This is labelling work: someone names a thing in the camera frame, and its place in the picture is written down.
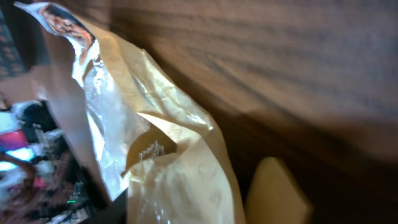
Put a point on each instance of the grey plastic mesh basket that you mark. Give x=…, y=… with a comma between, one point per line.
x=22, y=42

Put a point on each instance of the background computer monitor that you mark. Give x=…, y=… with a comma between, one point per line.
x=15, y=144

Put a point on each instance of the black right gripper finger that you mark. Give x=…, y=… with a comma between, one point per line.
x=114, y=214

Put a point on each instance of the white barcode scanner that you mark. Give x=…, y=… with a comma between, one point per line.
x=275, y=197

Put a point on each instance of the brown white snack packet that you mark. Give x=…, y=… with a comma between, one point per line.
x=153, y=143

